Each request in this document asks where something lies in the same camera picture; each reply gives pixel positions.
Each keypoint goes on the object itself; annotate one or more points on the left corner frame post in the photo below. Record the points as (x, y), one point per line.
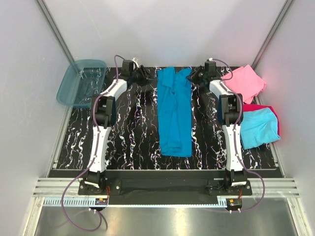
(55, 30)

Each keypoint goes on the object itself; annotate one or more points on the corner frame post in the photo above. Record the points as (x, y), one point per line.
(55, 30)
(272, 32)

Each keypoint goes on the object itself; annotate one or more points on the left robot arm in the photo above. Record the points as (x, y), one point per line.
(103, 113)

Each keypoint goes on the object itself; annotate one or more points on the slotted cable duct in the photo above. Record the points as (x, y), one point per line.
(104, 202)

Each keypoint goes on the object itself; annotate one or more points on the pink folded t-shirt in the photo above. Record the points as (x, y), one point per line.
(245, 81)

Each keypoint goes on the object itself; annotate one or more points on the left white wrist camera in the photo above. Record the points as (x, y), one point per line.
(135, 61)

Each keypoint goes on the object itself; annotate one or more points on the right corner frame post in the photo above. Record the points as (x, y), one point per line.
(272, 32)

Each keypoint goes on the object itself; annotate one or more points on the teal plastic bin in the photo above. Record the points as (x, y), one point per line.
(83, 79)

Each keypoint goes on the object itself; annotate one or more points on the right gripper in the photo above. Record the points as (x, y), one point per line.
(193, 76)

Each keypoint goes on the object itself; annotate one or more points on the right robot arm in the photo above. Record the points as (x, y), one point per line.
(230, 116)

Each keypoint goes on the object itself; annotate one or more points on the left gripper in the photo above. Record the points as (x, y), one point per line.
(146, 79)

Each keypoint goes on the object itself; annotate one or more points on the magenta folded t-shirt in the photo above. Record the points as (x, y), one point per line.
(255, 107)

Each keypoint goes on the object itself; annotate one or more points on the light blue folded t-shirt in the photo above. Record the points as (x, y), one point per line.
(259, 127)

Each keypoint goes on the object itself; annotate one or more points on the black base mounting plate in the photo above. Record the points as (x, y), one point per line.
(213, 189)

